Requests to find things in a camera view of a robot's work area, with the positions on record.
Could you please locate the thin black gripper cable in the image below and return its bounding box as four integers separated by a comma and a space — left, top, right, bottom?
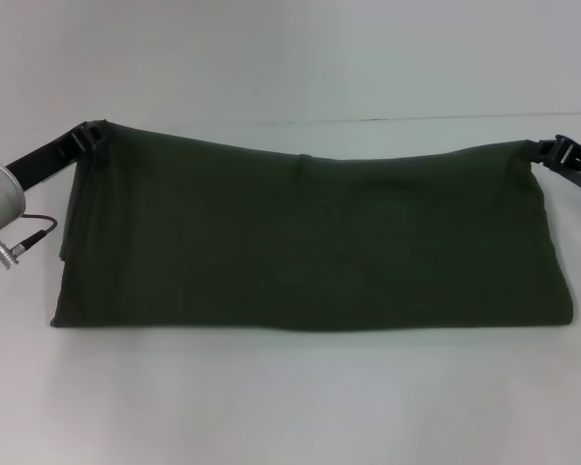
0, 215, 60, 272

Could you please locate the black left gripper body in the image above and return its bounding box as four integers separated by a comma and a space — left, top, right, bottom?
5, 123, 91, 189

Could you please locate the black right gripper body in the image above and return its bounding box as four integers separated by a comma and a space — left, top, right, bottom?
551, 134, 581, 196

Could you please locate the dark green printed t-shirt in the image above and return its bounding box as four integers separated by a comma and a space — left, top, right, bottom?
49, 118, 581, 336

